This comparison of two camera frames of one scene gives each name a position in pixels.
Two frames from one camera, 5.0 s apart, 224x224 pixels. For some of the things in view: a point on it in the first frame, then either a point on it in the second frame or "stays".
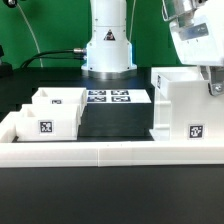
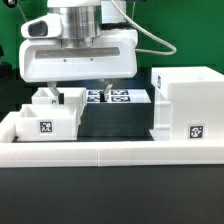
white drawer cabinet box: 185,108 stays
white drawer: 48,122 stays
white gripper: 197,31 to 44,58
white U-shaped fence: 46,154 stays
